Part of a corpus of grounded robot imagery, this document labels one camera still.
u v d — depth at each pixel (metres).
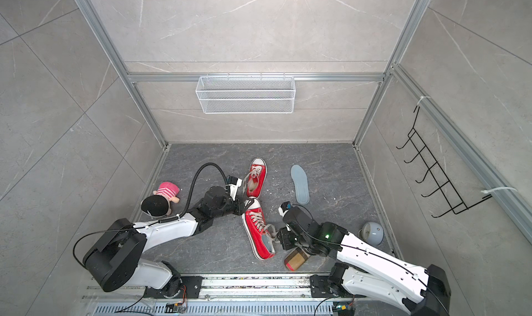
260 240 0.75
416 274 0.42
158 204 0.86
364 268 0.47
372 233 0.78
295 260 0.78
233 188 0.78
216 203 0.68
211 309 0.70
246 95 1.01
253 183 1.01
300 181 1.02
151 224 0.50
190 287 0.73
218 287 0.75
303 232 0.55
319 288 0.73
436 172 0.68
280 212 0.70
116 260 0.42
